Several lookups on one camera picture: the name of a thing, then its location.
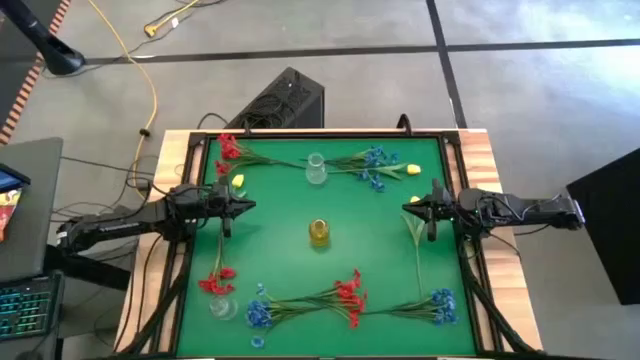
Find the dark tablet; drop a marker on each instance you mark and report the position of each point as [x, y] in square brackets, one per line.
[12, 177]

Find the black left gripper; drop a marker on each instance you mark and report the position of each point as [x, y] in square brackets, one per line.
[227, 207]

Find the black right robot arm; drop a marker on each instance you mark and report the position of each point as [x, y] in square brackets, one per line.
[530, 207]

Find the blue flower bunch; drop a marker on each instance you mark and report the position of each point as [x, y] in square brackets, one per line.
[372, 157]
[257, 315]
[444, 305]

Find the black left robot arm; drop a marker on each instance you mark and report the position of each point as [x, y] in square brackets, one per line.
[125, 227]

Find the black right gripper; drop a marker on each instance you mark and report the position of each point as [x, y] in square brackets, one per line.
[434, 210]

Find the black computer tower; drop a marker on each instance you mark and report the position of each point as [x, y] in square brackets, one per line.
[280, 100]

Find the black desk support bar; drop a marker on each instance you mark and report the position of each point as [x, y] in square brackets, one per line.
[90, 267]

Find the orange black striped strip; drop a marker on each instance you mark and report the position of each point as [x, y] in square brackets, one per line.
[25, 95]

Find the red flower bunch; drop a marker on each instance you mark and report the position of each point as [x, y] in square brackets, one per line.
[230, 150]
[217, 284]
[350, 300]

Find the black pole stand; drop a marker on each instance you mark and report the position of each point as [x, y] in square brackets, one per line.
[45, 45]

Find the large black box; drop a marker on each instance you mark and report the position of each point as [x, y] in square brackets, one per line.
[610, 225]

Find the colourful package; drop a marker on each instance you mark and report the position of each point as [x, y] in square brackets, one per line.
[7, 210]

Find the loose blue flower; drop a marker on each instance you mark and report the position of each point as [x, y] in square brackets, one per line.
[257, 341]

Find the clear glass vase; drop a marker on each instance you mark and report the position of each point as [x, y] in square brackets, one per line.
[316, 172]
[223, 307]

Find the black table frame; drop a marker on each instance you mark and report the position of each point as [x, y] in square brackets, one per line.
[325, 135]

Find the green table mat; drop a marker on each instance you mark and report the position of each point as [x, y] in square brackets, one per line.
[300, 260]

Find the backlit keyboard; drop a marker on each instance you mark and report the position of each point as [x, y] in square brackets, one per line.
[27, 307]

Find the yellow glass vase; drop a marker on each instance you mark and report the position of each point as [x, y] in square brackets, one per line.
[319, 232]

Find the gray desk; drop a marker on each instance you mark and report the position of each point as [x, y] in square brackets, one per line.
[30, 225]

